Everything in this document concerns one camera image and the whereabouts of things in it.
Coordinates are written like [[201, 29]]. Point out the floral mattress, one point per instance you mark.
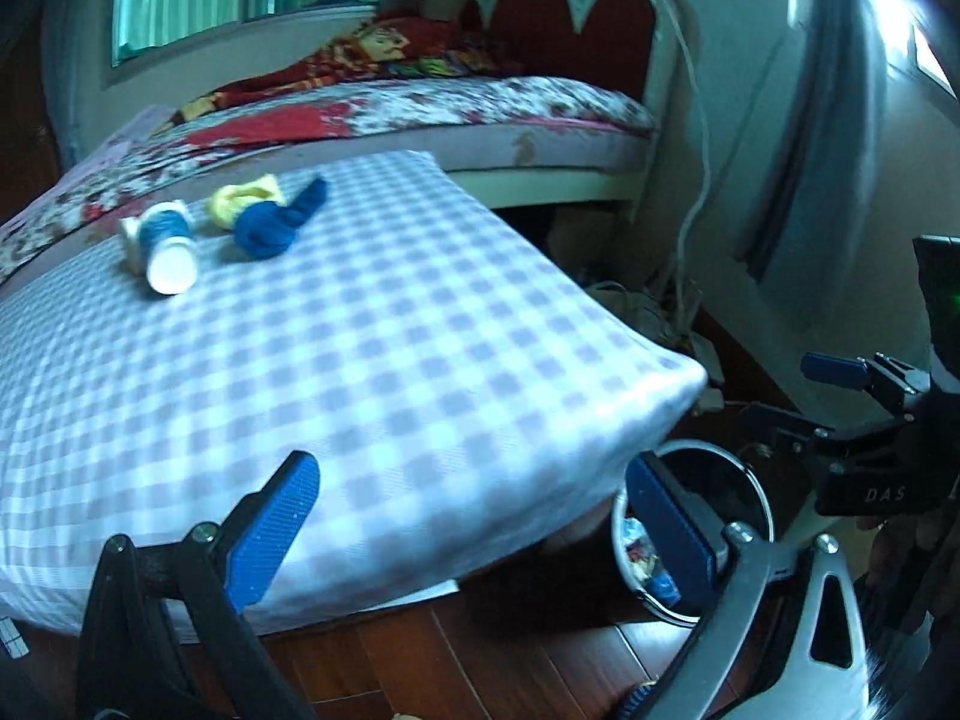
[[450, 101]]

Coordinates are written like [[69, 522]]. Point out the white power strip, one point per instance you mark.
[[709, 369]]

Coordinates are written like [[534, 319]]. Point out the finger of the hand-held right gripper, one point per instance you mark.
[[780, 429], [829, 369]]

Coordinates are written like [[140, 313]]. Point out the bright side window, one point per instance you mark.
[[930, 52]]

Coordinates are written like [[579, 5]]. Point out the red printed blanket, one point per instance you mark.
[[352, 52]]

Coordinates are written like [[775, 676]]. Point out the person's right hand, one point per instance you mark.
[[892, 544]]

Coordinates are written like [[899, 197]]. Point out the black trash bin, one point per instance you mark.
[[739, 487]]

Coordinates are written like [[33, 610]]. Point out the grey patterned curtain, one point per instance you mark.
[[817, 127]]

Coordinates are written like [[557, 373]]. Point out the checkered white purple mattress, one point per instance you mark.
[[375, 360]]

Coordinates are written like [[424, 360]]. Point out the yellow cloth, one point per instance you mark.
[[240, 199]]

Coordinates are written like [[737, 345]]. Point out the brown wooden door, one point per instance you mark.
[[22, 135]]

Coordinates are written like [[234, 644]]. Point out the blue patterned paper cup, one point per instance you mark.
[[169, 255]]

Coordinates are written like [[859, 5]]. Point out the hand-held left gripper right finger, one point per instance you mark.
[[667, 532]]

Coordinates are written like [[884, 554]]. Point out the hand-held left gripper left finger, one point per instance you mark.
[[274, 532]]

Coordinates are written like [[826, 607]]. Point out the red white headboard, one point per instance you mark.
[[585, 22]]

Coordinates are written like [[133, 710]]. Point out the white bed frame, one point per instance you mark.
[[559, 184]]

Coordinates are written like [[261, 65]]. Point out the blue striped slipper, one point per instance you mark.
[[637, 701]]

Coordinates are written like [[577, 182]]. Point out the pale pink sheet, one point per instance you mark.
[[112, 150]]

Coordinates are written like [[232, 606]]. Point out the blue cloth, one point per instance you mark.
[[281, 221]]

